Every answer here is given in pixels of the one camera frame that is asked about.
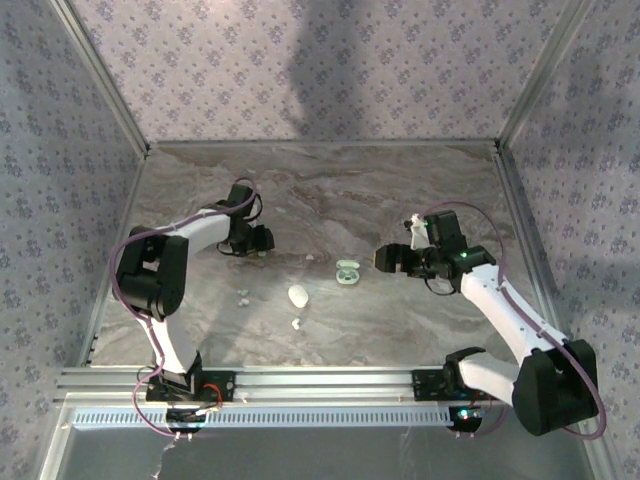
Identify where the aluminium frame post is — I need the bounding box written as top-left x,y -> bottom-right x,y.
49,0 -> 152,156
496,0 -> 600,151

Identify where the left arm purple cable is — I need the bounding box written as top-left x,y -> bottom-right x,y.
110,177 -> 261,440

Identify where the black controller board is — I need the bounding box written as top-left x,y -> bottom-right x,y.
165,407 -> 207,435
448,405 -> 485,435

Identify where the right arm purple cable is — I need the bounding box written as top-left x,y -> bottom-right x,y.
422,200 -> 607,441

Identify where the white slotted cable duct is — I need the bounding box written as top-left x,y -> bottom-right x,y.
73,407 -> 451,430

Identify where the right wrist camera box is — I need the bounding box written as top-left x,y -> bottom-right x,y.
404,213 -> 430,250

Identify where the aluminium frame cross bar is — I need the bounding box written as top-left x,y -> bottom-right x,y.
147,140 -> 501,149

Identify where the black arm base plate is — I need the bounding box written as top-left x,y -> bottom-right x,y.
412,369 -> 504,402
145,370 -> 237,402

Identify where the aluminium table side rail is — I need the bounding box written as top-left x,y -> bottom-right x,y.
79,149 -> 151,369
492,148 -> 574,365

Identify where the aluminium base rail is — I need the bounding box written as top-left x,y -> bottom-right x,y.
55,364 -> 600,407

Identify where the mint green charging case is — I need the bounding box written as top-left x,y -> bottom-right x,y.
334,258 -> 362,287

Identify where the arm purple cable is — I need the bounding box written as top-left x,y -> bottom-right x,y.
110,177 -> 261,440
422,200 -> 607,441

